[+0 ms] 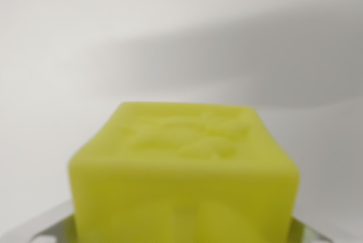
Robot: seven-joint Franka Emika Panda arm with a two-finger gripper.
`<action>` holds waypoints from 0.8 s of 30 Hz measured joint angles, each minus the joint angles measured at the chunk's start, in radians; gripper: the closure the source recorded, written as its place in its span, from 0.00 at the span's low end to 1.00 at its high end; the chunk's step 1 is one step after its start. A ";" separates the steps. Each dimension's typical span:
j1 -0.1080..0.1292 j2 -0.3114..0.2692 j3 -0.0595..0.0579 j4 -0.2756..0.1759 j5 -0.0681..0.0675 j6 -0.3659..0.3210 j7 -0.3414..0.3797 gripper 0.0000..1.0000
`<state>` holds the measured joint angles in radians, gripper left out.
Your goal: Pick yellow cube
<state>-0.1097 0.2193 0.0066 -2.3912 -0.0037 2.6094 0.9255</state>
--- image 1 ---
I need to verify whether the yellow cube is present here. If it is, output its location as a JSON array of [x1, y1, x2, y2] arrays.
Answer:
[[67, 101, 301, 243]]

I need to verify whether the black silver gripper right finger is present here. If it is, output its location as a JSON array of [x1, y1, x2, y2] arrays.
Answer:
[[288, 216, 332, 243]]

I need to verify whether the black silver gripper left finger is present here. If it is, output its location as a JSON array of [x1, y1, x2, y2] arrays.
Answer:
[[26, 199, 77, 243]]

